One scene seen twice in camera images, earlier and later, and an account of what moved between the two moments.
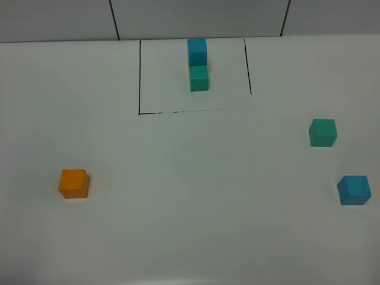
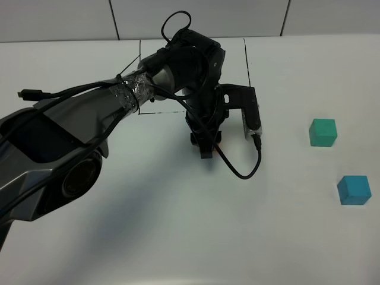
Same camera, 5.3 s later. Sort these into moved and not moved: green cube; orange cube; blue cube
Moved: orange cube
Not moved: green cube; blue cube
